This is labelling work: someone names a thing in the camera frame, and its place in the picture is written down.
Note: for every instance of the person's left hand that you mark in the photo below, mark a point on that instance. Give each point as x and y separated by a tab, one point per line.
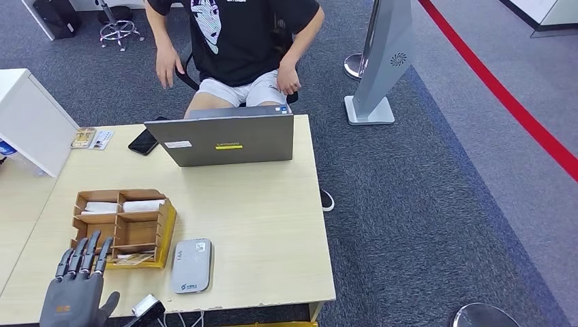
289	79

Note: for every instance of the grey kiosk stand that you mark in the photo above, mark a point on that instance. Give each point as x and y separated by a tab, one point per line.
384	58

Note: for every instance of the grey laptop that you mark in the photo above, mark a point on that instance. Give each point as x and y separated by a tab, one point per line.
228	142

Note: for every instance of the person's black shoe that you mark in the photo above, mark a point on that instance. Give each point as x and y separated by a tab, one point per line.
327	201

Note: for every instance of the chrome stool base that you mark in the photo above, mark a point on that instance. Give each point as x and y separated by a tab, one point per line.
118	30

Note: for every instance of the black smartphone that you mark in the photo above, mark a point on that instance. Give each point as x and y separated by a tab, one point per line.
143	143

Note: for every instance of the white ID card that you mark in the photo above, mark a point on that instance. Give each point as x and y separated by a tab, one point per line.
103	140

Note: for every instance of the person's right forearm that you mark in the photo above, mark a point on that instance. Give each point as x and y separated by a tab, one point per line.
158	27

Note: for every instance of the chrome round base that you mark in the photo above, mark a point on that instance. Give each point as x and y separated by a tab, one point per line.
485	317

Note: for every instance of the white background desk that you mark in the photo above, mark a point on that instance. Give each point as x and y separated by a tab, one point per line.
108	4

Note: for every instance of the cardboard card organizer box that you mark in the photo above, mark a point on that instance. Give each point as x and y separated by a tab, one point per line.
165	239

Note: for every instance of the chrome stanchion post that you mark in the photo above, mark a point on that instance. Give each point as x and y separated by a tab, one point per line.
354	67

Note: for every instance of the person's right hand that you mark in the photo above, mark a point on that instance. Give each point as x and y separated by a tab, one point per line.
168	63

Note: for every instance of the red floor tape line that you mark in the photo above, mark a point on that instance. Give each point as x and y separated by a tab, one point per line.
501	92

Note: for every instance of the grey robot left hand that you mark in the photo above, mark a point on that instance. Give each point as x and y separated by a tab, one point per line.
72	302

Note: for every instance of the room key card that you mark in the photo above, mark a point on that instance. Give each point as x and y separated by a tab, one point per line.
133	259

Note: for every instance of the pale wooden desk panel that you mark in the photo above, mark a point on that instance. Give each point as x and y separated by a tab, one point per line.
315	311

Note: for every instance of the white cabinet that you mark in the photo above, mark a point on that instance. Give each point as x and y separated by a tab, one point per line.
27	119

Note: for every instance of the black bag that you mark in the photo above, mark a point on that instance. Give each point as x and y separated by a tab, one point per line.
58	18

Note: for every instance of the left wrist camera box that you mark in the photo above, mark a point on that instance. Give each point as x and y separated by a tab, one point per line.
145	306

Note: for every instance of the grey card reader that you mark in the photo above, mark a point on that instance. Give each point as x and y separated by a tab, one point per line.
192	267

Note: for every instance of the person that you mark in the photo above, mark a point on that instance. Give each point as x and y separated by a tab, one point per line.
244	40

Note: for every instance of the person's left forearm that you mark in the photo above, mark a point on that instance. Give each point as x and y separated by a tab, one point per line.
305	36

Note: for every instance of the patterned beige card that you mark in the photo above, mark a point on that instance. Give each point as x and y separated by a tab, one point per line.
82	137

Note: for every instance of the white counter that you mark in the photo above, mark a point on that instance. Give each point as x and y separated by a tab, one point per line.
553	13

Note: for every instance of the blue and white object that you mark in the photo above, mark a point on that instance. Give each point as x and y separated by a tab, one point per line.
6	149

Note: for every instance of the white card stack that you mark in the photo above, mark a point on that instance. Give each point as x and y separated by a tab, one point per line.
143	206
100	207

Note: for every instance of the white board panel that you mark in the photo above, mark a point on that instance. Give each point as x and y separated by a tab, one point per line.
38	20

